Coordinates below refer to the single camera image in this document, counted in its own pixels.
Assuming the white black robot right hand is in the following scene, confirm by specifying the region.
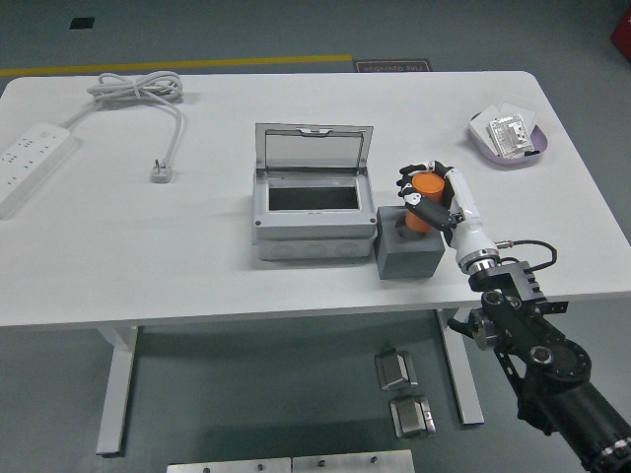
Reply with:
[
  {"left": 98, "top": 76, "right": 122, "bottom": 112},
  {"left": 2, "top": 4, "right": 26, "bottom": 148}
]
[{"left": 396, "top": 158, "right": 500, "bottom": 272}]

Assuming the orange cylindrical battery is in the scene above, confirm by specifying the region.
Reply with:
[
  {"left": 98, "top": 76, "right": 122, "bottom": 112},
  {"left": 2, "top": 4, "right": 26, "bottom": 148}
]
[{"left": 404, "top": 171, "right": 448, "bottom": 234}]

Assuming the transparent hinged box lid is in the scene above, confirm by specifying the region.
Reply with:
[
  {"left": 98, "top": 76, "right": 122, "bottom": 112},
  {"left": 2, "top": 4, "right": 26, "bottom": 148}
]
[{"left": 254, "top": 121, "right": 375, "bottom": 173}]

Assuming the grey plastic junction box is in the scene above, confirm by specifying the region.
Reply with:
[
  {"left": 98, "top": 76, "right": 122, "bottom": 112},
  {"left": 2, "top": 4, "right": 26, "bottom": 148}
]
[{"left": 251, "top": 169, "right": 380, "bottom": 262}]

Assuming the grey block with round hole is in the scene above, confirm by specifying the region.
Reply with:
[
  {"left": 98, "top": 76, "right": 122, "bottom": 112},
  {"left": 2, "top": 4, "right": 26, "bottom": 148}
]
[{"left": 375, "top": 204, "right": 447, "bottom": 281}]

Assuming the white blank cover plate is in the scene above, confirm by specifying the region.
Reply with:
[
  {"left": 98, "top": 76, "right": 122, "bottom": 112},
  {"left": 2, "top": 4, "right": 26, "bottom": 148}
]
[
  {"left": 496, "top": 101, "right": 539, "bottom": 125},
  {"left": 468, "top": 105, "right": 499, "bottom": 149}
]

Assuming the purple tray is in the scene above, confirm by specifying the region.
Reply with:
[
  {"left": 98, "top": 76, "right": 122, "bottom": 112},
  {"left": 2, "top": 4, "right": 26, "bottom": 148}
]
[{"left": 466, "top": 110, "right": 551, "bottom": 172}]

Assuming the white table leg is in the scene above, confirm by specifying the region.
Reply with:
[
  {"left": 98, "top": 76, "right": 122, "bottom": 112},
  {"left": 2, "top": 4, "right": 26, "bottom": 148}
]
[
  {"left": 436, "top": 307, "right": 486, "bottom": 426},
  {"left": 95, "top": 324, "right": 140, "bottom": 457}
]

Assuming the metal foot block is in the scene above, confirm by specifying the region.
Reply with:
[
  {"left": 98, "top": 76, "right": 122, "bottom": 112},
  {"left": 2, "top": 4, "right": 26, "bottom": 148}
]
[
  {"left": 388, "top": 393, "right": 438, "bottom": 439},
  {"left": 374, "top": 348, "right": 419, "bottom": 392}
]

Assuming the red object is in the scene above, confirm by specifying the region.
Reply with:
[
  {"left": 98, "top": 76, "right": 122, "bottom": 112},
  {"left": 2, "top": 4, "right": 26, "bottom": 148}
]
[{"left": 609, "top": 9, "right": 631, "bottom": 50}]

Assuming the white power strip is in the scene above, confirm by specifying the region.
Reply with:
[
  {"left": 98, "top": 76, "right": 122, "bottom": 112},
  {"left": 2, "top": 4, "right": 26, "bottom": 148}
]
[{"left": 0, "top": 121, "right": 83, "bottom": 221}]

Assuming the metal base plate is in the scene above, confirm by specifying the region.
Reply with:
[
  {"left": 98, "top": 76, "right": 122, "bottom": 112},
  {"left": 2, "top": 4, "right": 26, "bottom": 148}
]
[
  {"left": 291, "top": 448, "right": 415, "bottom": 473},
  {"left": 166, "top": 457, "right": 293, "bottom": 473}
]

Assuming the white power cable with plug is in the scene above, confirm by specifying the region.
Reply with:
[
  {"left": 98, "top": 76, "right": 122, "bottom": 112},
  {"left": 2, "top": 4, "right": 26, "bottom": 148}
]
[{"left": 59, "top": 70, "right": 185, "bottom": 185}]

